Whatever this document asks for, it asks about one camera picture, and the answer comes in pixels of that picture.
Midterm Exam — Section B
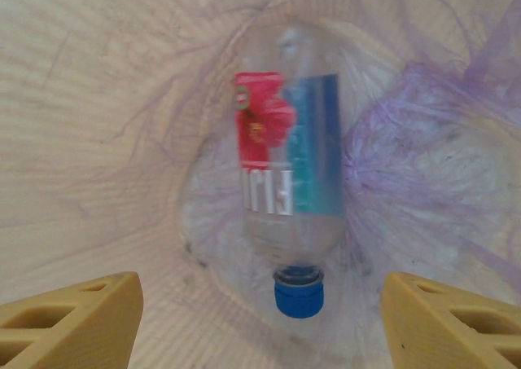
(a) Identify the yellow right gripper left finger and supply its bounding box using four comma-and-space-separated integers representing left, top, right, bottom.
0, 270, 143, 369

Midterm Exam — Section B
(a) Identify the clear Fiji bottle blue cap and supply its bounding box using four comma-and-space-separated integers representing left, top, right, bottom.
234, 22, 347, 319

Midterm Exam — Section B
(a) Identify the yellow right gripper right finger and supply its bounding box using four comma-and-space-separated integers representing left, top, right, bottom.
384, 271, 521, 369

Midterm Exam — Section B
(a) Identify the translucent purple bin liner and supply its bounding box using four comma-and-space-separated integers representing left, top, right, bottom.
0, 0, 521, 369

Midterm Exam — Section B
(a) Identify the beige ribbed plastic bin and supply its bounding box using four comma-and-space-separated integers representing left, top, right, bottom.
0, 0, 521, 369

